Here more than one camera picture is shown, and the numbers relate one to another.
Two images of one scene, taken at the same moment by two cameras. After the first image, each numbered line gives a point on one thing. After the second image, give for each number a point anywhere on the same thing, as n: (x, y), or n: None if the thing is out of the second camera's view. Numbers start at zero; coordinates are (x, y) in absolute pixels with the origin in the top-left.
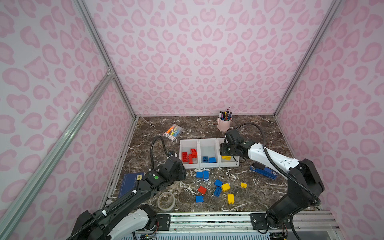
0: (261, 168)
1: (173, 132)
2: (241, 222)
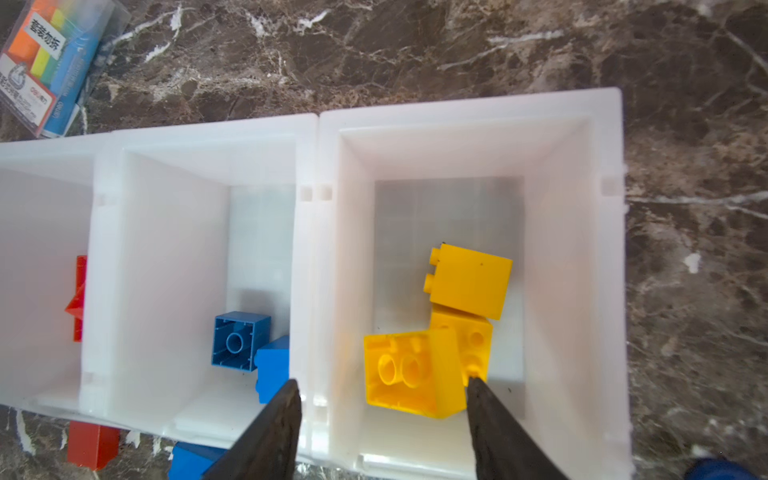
0: (718, 469)
1: (51, 57)
2: None
